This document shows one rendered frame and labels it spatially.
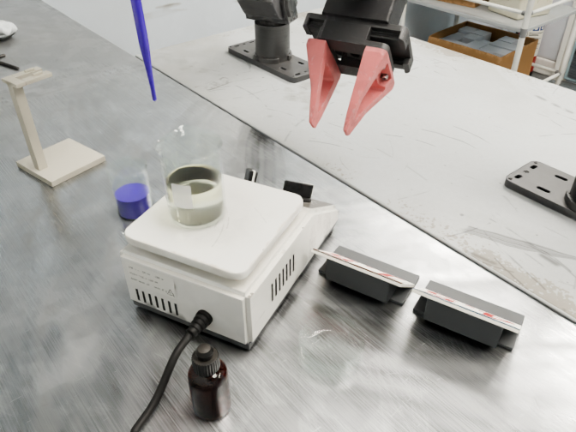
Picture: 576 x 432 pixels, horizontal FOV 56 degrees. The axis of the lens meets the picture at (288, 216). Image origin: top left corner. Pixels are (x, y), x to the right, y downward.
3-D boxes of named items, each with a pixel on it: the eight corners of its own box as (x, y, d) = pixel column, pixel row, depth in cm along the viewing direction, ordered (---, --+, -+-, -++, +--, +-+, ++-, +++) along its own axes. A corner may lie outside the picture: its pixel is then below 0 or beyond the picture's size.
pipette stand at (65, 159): (70, 142, 76) (45, 52, 69) (105, 160, 72) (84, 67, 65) (17, 166, 71) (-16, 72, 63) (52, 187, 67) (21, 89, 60)
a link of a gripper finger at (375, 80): (361, 123, 48) (393, 29, 49) (288, 108, 51) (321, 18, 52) (373, 151, 54) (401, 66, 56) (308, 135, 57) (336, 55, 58)
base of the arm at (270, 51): (293, 37, 87) (325, 27, 91) (223, 9, 100) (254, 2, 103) (293, 84, 92) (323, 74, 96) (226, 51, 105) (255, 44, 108)
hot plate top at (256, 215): (199, 173, 55) (197, 165, 54) (307, 203, 51) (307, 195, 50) (119, 241, 46) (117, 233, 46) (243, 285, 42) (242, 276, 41)
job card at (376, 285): (339, 247, 58) (340, 216, 55) (419, 278, 54) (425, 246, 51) (309, 281, 54) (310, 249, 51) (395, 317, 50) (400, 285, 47)
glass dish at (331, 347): (308, 388, 44) (308, 371, 42) (291, 337, 48) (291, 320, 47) (372, 375, 45) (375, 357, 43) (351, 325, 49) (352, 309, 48)
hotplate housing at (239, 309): (237, 197, 65) (233, 138, 61) (339, 226, 61) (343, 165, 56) (112, 323, 49) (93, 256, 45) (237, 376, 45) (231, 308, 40)
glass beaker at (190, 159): (233, 231, 47) (226, 148, 42) (169, 240, 46) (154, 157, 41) (224, 192, 51) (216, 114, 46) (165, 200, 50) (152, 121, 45)
